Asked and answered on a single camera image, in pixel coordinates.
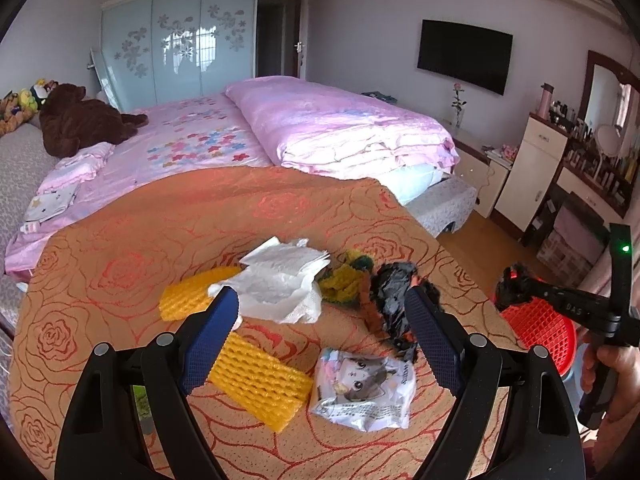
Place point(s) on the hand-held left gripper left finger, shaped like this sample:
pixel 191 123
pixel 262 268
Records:
pixel 215 340

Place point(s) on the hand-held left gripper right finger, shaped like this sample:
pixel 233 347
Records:
pixel 435 345

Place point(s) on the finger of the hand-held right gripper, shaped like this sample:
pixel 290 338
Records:
pixel 520 287

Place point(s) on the red plastic mesh basket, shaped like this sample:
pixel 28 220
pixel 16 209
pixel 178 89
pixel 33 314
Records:
pixel 542 332

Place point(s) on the yellow foam net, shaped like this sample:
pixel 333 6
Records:
pixel 260 380
pixel 190 295

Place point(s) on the black plastic bag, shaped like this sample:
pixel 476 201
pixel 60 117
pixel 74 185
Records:
pixel 392 305

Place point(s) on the white tissue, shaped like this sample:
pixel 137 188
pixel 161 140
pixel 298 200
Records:
pixel 280 297

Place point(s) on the cat print packet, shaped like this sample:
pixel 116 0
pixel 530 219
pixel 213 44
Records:
pixel 362 385

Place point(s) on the green plastic wrapper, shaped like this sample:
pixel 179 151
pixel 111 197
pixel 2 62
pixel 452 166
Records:
pixel 141 400

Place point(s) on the white paper napkin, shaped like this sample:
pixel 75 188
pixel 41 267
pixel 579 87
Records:
pixel 285 260

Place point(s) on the yellow green scouring sponge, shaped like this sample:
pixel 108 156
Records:
pixel 345 282

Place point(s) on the person's right forearm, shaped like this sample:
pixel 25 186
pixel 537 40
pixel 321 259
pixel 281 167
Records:
pixel 622 440

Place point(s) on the person's right hand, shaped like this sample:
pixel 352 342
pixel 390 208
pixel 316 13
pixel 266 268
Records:
pixel 620 375

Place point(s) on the checked stool with pink cloth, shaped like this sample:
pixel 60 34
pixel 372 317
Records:
pixel 572 235

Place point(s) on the bed with grey patterned base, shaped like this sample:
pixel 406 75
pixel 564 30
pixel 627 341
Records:
pixel 445 210

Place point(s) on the white tall cabinet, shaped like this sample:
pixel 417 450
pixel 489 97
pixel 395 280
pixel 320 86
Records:
pixel 530 175

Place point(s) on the dressing table with mirror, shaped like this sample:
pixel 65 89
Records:
pixel 585 190

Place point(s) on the orange rose pattern blanket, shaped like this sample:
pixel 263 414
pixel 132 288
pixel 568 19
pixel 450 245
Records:
pixel 150 240

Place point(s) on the low white television cabinet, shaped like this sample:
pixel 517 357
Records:
pixel 475 165

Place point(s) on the pink flower ornament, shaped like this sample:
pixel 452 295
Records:
pixel 510 151

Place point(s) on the light blue quilt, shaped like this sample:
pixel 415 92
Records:
pixel 417 185

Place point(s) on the row of cosmetic bottles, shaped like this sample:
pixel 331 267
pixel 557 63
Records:
pixel 575 130

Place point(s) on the round white makeup mirror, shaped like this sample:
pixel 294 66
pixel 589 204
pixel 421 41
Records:
pixel 607 142

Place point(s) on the pink thermos bottle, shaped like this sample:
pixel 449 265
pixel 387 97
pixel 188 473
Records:
pixel 546 100

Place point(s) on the pink flowered bedsheet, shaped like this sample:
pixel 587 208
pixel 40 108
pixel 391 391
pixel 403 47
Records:
pixel 190 150

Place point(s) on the pink rose in vase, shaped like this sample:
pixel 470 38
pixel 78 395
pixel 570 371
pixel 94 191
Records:
pixel 457 105

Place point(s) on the white star print cloth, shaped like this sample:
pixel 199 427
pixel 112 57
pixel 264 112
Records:
pixel 50 202

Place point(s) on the folded pink cloth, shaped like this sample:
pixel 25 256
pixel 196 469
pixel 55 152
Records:
pixel 80 165

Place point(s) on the pink quilt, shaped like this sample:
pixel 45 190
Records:
pixel 340 125

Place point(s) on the brown teddy bear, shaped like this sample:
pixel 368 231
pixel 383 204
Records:
pixel 80 120

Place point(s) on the glass flower pattern wardrobe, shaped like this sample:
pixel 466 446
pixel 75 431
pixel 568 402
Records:
pixel 180 40

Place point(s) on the colourful plush toys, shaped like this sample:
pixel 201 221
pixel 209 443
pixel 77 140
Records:
pixel 20 102

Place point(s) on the dark wooden door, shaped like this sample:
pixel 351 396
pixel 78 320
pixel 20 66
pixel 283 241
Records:
pixel 280 35

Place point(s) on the black wall television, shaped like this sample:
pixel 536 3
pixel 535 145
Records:
pixel 465 55

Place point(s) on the white folded frame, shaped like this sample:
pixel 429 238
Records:
pixel 102 77

